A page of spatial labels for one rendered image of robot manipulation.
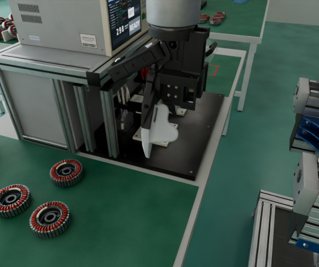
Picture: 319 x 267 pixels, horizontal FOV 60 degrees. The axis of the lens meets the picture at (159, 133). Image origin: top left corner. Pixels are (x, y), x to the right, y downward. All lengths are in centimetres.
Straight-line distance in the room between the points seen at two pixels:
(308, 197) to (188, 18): 51
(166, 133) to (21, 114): 85
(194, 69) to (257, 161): 193
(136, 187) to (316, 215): 54
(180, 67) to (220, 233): 146
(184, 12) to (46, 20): 77
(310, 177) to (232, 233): 112
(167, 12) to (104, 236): 65
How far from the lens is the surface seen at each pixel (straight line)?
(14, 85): 115
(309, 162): 79
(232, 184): 207
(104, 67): 91
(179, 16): 38
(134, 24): 114
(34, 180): 108
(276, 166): 232
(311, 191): 72
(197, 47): 40
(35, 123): 119
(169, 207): 91
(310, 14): 638
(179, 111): 129
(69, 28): 105
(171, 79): 41
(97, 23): 97
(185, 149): 109
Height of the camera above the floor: 146
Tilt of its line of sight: 36 degrees down
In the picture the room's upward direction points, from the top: straight up
